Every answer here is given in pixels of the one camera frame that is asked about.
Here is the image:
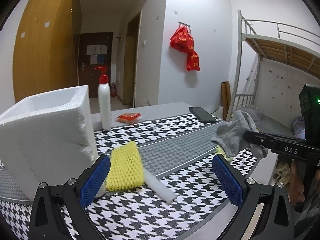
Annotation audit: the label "red hanging bag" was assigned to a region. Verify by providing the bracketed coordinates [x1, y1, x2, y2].
[170, 24, 201, 72]

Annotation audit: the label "yellow foam net sleeve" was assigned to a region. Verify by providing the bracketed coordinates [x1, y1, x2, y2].
[106, 141, 144, 192]

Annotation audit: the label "wooden boards leaning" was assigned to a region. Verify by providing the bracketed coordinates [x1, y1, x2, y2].
[221, 81, 231, 120]

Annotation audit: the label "black smartphone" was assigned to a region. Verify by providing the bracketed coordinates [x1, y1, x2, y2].
[189, 107, 217, 124]

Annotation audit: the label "wooden wardrobe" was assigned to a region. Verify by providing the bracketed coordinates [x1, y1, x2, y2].
[12, 0, 82, 102]

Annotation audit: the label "red snack packet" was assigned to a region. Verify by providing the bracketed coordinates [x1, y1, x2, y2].
[116, 113, 141, 125]

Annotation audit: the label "red fire extinguisher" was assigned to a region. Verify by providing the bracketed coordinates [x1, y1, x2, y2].
[111, 82, 117, 98]

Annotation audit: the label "grey sock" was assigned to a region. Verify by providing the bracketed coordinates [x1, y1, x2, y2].
[211, 110, 268, 158]

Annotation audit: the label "metal bunk bed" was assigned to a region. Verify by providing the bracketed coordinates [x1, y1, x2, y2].
[226, 10, 319, 137]

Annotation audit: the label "white styrofoam box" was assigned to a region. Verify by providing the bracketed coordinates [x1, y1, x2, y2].
[1, 86, 98, 200]

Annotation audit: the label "grey pillow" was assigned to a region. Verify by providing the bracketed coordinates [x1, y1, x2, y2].
[240, 106, 264, 122]

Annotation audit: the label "white pump bottle red cap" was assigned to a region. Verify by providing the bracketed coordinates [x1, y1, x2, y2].
[96, 66, 112, 131]

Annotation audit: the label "white foam stick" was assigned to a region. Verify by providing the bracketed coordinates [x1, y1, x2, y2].
[143, 168, 177, 205]

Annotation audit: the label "dark brown door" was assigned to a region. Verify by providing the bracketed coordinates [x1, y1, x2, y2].
[78, 32, 113, 98]

